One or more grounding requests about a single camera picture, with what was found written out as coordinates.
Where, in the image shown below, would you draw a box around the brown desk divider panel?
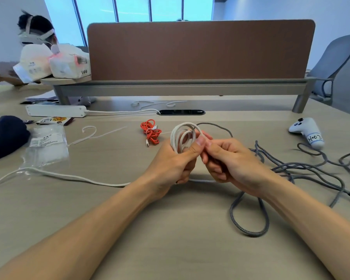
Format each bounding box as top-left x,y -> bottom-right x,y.
87,19 -> 316,81

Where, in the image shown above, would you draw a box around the white cable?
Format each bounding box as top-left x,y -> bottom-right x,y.
0,122 -> 216,191

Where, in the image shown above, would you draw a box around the white power strip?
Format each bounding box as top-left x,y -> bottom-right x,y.
25,105 -> 88,118

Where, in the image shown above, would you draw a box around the person's left hand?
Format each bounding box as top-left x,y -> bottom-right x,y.
140,135 -> 207,202

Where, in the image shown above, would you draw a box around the white printed snack packet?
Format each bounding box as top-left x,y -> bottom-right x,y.
36,116 -> 75,126

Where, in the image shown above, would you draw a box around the round beige shelf board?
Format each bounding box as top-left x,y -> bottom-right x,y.
40,75 -> 93,86

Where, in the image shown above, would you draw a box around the white labelled hand controller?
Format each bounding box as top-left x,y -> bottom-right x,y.
288,117 -> 325,150

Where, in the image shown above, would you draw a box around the white tissue pack pink label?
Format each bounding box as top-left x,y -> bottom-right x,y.
48,43 -> 91,79

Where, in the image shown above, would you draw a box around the navy baseball cap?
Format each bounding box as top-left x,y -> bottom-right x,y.
0,115 -> 31,163

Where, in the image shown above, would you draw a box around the white paper sheets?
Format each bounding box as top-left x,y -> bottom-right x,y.
0,61 -> 59,102

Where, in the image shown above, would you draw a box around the white head-mounted headset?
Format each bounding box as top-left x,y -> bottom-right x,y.
18,16 -> 55,46

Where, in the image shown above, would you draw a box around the white power strip cord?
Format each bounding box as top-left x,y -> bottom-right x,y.
85,108 -> 161,116

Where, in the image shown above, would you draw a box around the black flat tablet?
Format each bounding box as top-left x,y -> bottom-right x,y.
19,100 -> 60,105

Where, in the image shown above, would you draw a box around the person's right hand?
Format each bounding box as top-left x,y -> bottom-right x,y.
196,130 -> 280,199

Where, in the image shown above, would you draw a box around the grey metal desk shelf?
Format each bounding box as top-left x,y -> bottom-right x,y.
53,77 -> 317,114

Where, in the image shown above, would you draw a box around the person's left forearm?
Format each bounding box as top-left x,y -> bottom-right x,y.
0,177 -> 164,280

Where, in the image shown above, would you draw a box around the grey braided cable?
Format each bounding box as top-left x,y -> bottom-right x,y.
196,122 -> 350,238

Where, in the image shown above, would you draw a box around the small white rounded object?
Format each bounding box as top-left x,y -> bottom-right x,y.
75,96 -> 97,107

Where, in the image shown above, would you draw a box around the large glass window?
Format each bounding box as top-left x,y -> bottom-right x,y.
43,0 -> 215,47

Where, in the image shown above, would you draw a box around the clear bag of zip ties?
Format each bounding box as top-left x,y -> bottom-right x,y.
19,124 -> 70,172

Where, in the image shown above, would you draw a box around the red cable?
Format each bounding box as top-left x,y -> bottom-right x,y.
140,119 -> 163,148

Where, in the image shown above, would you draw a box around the person's right forearm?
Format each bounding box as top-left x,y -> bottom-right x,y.
259,175 -> 350,280

